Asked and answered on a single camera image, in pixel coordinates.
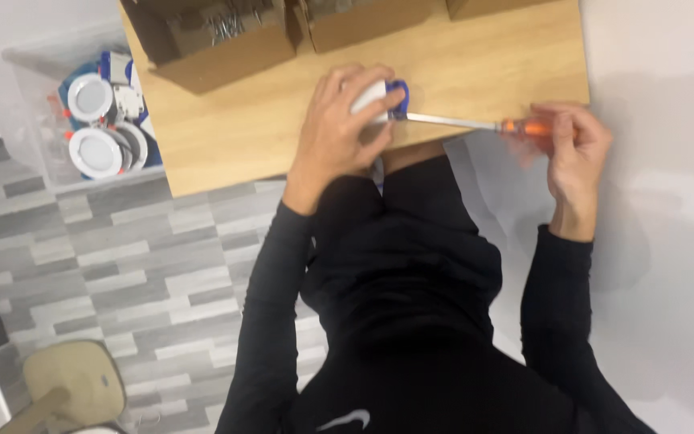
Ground person's right hand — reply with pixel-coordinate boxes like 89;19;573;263
512;101;614;243

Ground person's left hand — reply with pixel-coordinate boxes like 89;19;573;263
282;63;406;217

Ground orange handled screwdriver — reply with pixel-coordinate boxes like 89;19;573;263
404;112;555;141

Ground white and blue downlight fixture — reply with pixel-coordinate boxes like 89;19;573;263
349;78;410;125

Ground small cardboard box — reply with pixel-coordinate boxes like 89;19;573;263
445;0;565;21

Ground open cardboard box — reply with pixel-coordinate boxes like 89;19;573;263
292;0;451;54

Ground person's black clothing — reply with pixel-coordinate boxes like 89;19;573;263
290;154;583;434

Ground cardboard box of metal clips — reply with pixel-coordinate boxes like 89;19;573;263
119;0;304;95

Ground clear plastic bin of downlights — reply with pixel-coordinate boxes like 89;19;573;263
1;27;167;189

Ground beige stool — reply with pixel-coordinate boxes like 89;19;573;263
0;339;128;434

